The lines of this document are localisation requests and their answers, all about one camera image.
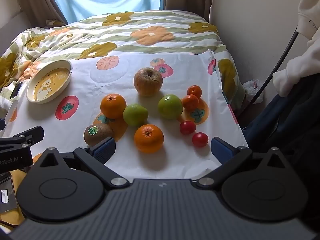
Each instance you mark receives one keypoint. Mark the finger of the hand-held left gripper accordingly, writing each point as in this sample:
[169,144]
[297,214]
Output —
[30,135]

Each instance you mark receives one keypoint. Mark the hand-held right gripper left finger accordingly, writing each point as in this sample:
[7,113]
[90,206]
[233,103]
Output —
[105,150]

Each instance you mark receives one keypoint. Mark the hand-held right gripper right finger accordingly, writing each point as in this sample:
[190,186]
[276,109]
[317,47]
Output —
[222,150]

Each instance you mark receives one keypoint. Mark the brown kiwi with green sticker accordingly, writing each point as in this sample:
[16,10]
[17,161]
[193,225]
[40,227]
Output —
[97,133]

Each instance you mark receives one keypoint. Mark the large orange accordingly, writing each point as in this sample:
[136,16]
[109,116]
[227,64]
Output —
[113,106]
[149,138]

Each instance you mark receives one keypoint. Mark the green apple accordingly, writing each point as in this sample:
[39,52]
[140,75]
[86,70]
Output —
[135,115]
[170,106]

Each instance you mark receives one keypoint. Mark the cream bowl with duck print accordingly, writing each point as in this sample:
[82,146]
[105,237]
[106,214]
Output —
[48,82]

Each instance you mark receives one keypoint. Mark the small tangerine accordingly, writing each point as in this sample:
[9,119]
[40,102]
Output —
[194,91]
[190,102]

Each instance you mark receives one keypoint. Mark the large brown russet apple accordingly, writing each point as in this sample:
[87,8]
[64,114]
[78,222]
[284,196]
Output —
[148,81]

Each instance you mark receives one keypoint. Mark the yellow cloth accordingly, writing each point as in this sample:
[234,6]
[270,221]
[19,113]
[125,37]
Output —
[16,176]

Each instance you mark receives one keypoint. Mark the red cherry tomato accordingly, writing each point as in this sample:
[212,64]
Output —
[187,127]
[200,139]

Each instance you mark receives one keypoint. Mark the black smartphone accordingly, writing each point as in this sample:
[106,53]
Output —
[16,89]

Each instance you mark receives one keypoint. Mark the white fruit-printed cloth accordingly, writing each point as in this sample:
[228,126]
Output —
[175,165]

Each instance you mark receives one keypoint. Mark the white plastic bag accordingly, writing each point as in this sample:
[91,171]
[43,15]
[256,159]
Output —
[252,87]

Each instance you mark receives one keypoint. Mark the dark blue garment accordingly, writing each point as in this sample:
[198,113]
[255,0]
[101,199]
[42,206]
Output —
[287,125]

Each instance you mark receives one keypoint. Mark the grey bed board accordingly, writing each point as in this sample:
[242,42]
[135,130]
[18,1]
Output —
[10,32]

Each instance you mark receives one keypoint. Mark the white garment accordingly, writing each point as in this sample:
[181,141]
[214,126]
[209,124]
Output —
[307,55]

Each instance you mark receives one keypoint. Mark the floral striped quilt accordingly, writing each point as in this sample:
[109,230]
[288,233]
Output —
[150,22]

